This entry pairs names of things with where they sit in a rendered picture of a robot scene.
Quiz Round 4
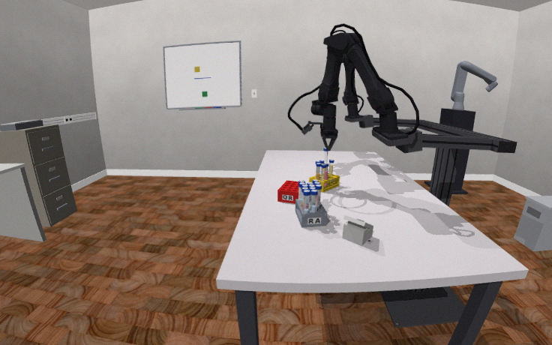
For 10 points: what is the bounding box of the red rack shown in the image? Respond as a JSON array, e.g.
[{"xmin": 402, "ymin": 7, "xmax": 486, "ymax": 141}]
[{"xmin": 277, "ymin": 181, "xmax": 299, "ymax": 204}]

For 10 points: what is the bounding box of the yellow tube rack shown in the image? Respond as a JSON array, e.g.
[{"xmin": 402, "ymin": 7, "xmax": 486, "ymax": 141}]
[{"xmin": 309, "ymin": 173, "xmax": 340, "ymax": 193}]

